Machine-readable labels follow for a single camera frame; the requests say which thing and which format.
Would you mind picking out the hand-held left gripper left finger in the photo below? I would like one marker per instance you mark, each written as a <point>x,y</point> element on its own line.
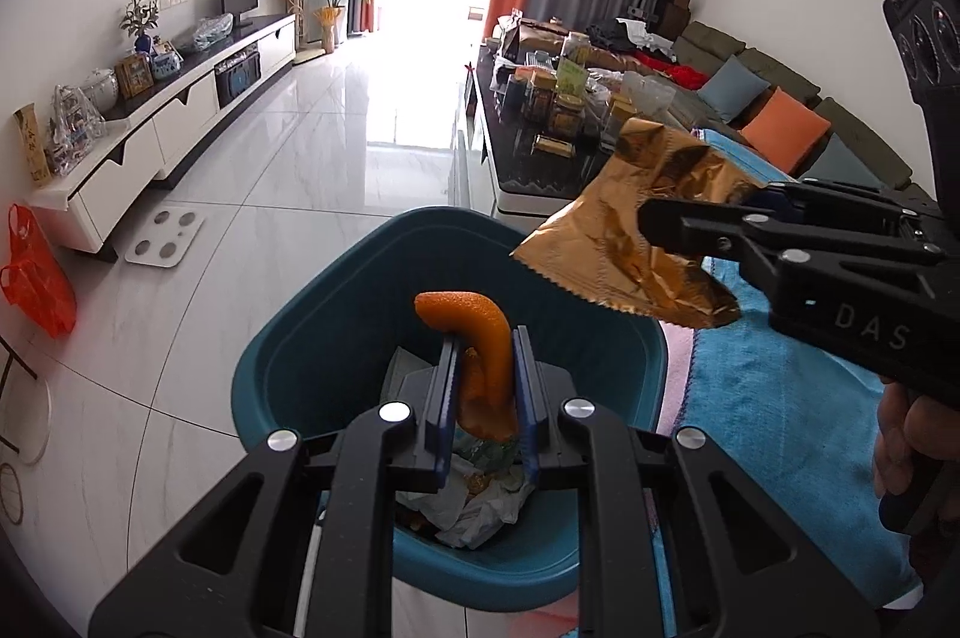
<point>450,398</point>

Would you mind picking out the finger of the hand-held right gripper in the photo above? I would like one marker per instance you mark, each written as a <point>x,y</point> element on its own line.
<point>750,233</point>
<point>832,196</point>

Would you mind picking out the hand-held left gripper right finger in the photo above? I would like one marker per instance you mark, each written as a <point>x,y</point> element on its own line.
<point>525,398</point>

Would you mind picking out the green and white packet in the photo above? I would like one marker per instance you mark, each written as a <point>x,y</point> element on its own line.
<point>484,450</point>

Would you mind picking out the orange peel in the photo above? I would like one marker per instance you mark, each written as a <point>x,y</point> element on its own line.
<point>487,338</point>

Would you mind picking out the large gold foil wrapper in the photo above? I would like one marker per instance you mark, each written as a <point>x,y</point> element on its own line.
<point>615,233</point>

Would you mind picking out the teal plastic bin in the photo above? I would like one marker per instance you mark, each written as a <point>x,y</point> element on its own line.
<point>315,338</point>

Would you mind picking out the person's right hand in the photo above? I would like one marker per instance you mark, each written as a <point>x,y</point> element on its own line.
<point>896,443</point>

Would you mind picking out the blue-grey cushion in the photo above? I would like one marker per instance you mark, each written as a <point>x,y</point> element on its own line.
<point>840,166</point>
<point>735,91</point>

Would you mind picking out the green and brown sofa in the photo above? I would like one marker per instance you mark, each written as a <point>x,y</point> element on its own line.
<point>847,136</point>

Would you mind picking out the orange cushion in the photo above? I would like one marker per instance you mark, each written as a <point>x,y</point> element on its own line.
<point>784,128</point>

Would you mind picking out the crumpled white paper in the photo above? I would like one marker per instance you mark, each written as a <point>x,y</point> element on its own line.
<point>472,503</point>

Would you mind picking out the blue printed tablecloth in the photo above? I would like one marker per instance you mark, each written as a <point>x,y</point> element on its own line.
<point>772,428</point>

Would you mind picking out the pink cloth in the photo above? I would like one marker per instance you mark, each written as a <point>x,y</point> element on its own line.
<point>679,376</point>

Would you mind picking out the red cloth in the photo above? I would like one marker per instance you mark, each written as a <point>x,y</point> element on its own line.
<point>675,68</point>

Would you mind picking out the gold flat box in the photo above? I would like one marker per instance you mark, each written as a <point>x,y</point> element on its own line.
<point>555,145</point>

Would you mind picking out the black glass coffee table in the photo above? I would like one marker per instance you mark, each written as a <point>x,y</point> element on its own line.
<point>517,173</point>

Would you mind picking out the group of jars and packets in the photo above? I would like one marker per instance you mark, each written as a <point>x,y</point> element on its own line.
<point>570,83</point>

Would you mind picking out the brown stacked boxes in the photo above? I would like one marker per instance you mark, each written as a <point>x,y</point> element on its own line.
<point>673,8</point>

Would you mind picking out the black clothing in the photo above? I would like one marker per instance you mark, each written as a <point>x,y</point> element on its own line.
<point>615,37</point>

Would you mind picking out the white bathroom scale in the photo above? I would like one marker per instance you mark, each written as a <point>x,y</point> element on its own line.
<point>165,237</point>

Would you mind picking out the white and black TV cabinet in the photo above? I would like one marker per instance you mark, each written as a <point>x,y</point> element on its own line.
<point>172,121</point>

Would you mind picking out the red plastic bag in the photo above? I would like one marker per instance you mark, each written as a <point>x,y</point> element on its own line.
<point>37,286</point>

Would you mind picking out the clear plastic bag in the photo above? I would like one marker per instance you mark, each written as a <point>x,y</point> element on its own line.
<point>214,31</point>

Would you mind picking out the blue and white ceramic box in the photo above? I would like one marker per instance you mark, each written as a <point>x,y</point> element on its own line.
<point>166,61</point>

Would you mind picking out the framed picture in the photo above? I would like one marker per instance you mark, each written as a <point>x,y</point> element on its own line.
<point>135,76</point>

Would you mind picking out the clear bag with box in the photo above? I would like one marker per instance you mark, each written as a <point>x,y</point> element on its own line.
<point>75,128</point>

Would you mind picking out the white ceramic jar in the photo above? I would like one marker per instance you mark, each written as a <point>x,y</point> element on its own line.
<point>100,87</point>

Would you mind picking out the tall yellow box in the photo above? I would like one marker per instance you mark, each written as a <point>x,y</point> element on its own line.
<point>34,147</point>

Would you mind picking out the small plant in blue vase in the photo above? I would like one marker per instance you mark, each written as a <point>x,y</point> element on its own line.
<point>141,20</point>

